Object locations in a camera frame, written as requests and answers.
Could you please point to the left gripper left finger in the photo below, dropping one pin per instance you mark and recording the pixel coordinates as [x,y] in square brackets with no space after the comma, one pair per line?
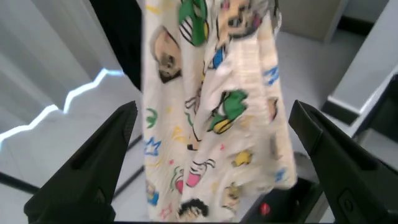
[90,180]

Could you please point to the white curtain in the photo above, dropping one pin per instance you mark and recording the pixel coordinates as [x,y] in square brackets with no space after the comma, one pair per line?
[46,46]

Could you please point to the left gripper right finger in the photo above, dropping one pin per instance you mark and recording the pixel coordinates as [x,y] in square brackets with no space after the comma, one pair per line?
[345,174]

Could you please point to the black short-sleeved shirt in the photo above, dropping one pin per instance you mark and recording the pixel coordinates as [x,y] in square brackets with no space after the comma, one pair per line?
[118,37]

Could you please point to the cream printed garment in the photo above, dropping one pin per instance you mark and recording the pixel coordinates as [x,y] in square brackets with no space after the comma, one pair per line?
[217,77]

